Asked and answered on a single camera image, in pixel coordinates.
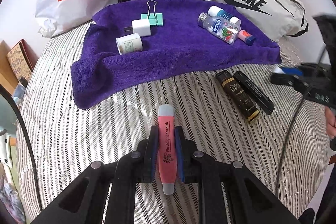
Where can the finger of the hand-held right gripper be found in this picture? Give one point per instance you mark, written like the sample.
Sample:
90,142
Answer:
288,71
325,32

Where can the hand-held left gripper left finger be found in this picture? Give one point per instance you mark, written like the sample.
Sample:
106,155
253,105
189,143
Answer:
155,142

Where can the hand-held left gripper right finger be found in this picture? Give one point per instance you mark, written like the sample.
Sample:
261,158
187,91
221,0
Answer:
178,146

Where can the pink flashlight earpick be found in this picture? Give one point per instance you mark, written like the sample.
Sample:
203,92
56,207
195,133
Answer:
166,150

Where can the small blue capped jar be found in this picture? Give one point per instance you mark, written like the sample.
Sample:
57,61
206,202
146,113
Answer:
245,35

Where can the black and gold tube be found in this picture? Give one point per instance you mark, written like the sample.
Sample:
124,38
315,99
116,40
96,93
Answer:
237,95

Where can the clear plastic bottle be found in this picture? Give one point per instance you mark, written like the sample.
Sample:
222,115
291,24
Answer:
220,28

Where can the blue and white bottle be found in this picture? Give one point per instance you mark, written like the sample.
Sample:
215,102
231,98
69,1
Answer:
223,13

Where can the small white jar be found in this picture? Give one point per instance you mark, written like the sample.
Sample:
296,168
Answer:
130,43

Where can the white charger plug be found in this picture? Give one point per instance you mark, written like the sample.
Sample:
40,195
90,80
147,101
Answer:
140,27

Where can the green binder clip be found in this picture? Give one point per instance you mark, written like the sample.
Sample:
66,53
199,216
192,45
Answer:
155,19

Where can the person's right hand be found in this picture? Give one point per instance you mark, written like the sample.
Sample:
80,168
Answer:
331,121

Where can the striped bedsheet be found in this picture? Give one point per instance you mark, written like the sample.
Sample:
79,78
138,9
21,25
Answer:
105,134

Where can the purple towel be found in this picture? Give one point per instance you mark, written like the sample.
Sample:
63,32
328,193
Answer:
170,56

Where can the white plush toy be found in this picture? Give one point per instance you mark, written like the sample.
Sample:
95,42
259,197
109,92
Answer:
5,150

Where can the pale green bin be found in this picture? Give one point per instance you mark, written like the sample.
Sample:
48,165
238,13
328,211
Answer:
6,113

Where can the multicoloured cloth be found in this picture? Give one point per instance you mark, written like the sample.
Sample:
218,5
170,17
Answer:
10,200

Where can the brown patterned book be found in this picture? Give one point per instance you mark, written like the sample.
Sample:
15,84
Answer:
19,61

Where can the light wooden furniture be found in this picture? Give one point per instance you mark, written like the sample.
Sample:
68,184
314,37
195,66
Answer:
4,69

